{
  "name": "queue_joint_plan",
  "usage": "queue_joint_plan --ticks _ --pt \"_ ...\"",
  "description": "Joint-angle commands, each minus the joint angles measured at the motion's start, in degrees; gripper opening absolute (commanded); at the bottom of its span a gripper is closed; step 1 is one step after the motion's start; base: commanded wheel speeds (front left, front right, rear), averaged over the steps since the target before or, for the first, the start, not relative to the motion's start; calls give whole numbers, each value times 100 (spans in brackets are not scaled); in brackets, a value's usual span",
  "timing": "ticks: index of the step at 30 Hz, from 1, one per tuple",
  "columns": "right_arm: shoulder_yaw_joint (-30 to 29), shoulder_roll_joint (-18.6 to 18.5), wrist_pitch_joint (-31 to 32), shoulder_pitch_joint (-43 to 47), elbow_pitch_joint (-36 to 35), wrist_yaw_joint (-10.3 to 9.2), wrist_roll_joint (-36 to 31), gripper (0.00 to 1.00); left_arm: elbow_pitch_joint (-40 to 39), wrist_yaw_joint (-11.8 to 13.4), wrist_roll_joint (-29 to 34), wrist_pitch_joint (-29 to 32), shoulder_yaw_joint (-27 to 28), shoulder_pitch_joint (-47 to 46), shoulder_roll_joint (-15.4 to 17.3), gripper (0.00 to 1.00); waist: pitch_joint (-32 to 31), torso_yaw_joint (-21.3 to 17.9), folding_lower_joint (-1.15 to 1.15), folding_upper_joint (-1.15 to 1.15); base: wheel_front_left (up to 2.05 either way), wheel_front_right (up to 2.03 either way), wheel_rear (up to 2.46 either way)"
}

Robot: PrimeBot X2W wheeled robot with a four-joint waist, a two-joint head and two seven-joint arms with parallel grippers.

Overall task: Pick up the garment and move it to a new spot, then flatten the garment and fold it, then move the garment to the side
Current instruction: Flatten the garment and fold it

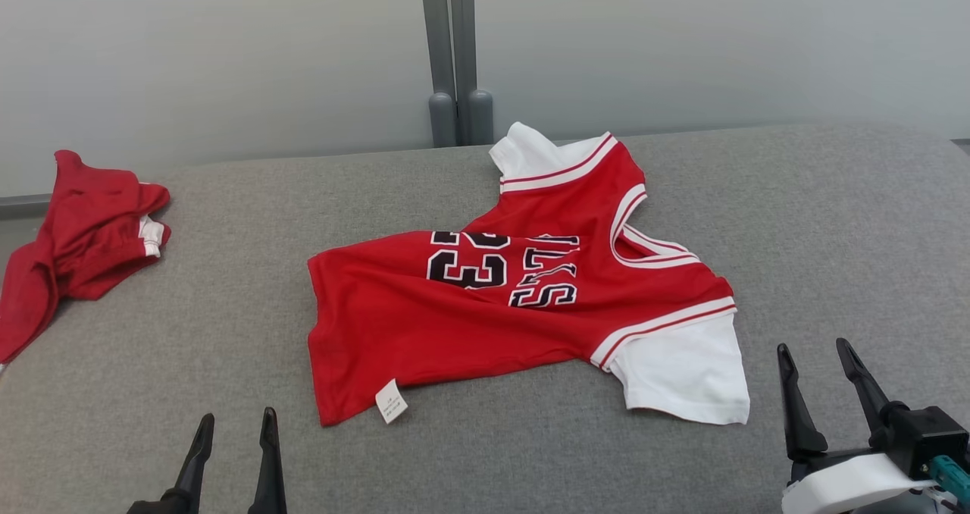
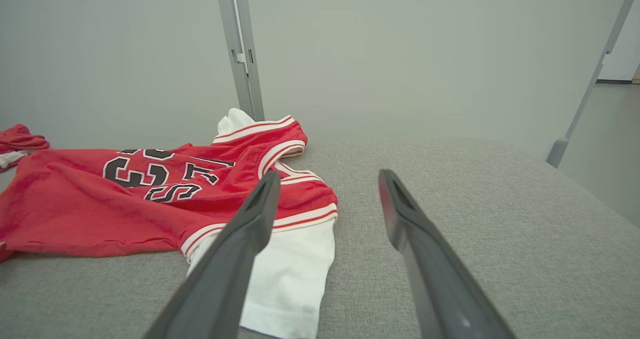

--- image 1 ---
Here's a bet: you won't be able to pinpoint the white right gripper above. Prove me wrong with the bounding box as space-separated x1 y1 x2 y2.
777 338 940 514

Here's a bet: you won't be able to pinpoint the grey partition post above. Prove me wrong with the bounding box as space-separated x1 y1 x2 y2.
449 0 495 146
419 0 458 149

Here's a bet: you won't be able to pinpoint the dark grey wall rail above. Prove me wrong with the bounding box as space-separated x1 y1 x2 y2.
0 194 55 221

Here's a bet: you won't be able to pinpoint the teal right cable plug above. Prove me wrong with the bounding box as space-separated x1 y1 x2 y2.
931 456 970 509

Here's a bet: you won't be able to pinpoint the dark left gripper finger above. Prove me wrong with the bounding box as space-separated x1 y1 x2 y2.
127 413 215 514
249 407 287 514

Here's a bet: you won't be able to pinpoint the red white-striped shorts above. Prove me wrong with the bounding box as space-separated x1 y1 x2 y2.
0 150 172 367

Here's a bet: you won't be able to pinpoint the red white basketball jersey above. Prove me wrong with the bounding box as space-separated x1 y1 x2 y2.
307 122 751 428

